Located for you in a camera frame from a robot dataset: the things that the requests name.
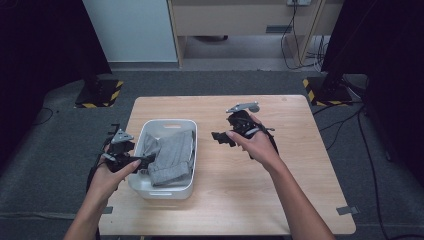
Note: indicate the round grey table grommet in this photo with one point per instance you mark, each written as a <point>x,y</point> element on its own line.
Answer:
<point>256,110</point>

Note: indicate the black stand with striped base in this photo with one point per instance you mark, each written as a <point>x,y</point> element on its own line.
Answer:
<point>328,93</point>
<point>100,95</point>

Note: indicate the white cabinet panel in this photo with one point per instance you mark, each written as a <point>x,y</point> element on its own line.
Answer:
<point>130,30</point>

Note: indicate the dark grey desk label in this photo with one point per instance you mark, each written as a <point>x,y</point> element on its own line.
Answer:
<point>278,29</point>

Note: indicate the person's left hand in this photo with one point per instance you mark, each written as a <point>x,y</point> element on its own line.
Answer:
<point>106,185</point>

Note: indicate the white plastic basket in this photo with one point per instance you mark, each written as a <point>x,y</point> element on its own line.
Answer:
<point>166,193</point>

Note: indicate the black floor tape mark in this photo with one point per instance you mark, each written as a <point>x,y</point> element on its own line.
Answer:
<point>115,126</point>

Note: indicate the light wooden desk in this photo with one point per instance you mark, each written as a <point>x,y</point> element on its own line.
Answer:
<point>233,20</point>

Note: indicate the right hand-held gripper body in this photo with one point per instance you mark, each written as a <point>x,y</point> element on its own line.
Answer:
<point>243,123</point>

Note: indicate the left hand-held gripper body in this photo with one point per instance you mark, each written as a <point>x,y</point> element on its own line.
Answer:
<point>121,156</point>

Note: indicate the white power strip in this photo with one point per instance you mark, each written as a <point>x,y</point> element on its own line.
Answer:
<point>298,2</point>

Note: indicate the grey shorts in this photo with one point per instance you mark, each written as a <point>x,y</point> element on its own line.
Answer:
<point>173,156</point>

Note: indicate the grey tape strip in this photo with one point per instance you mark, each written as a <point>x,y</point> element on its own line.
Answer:
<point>347,210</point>
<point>108,210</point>

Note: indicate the black curtain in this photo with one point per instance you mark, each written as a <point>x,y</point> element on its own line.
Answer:
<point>390,50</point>
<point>40,50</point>

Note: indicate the person's right hand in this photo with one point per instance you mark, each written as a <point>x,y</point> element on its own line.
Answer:
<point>261,148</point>

